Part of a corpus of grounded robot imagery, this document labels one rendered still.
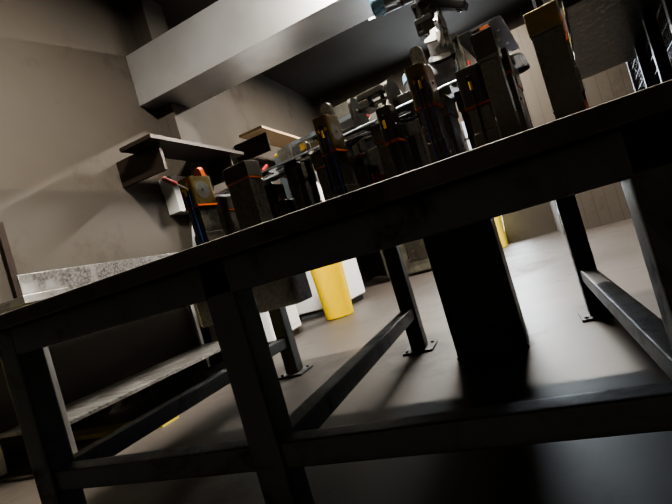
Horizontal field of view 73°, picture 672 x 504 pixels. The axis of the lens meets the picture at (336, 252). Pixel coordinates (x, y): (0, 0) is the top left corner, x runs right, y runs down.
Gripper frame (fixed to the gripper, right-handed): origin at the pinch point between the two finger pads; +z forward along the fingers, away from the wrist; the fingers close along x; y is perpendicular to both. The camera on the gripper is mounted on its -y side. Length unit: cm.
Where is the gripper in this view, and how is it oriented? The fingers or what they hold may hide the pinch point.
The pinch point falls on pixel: (450, 54)
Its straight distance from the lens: 161.8
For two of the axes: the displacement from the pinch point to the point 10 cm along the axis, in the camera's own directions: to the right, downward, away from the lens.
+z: 2.9, 9.6, -0.1
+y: -8.2, 2.6, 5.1
